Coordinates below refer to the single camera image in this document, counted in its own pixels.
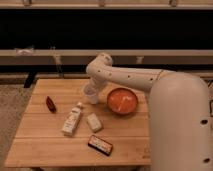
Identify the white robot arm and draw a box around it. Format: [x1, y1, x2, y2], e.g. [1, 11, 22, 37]
[86, 53, 213, 171]

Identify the orange bowl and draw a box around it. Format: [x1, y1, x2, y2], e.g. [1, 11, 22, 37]
[107, 88, 138, 115]

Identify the white soap bar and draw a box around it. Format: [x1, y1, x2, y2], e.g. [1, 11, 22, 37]
[87, 113, 103, 132]

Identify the small dark red object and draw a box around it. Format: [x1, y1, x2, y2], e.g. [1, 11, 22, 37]
[46, 97, 57, 113]

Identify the white tube bottle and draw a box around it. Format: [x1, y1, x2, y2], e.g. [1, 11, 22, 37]
[62, 102, 83, 136]

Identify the wooden table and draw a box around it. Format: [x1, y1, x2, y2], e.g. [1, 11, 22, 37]
[5, 79, 150, 167]

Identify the dark rectangular snack box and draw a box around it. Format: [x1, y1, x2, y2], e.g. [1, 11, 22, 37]
[88, 135, 113, 156]

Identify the grey horizontal rail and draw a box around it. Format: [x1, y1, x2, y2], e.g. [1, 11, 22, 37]
[0, 49, 213, 66]

